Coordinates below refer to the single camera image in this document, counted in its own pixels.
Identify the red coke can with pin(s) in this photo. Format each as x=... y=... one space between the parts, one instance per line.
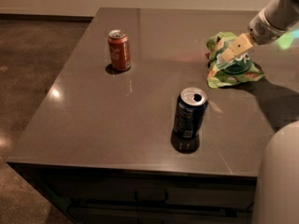
x=119 y=49

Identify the green rice chip bag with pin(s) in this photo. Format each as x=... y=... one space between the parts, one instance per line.
x=239 y=70

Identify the blue pepsi can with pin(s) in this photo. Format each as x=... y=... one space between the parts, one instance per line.
x=190 y=111

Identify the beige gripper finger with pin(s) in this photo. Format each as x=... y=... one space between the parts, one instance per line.
x=240 y=46

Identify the dark cabinet drawers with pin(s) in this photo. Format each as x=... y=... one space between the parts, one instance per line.
x=110 y=196

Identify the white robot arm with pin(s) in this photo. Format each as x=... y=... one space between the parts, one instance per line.
x=277 y=190

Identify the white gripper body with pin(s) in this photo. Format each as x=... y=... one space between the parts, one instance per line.
x=262 y=31

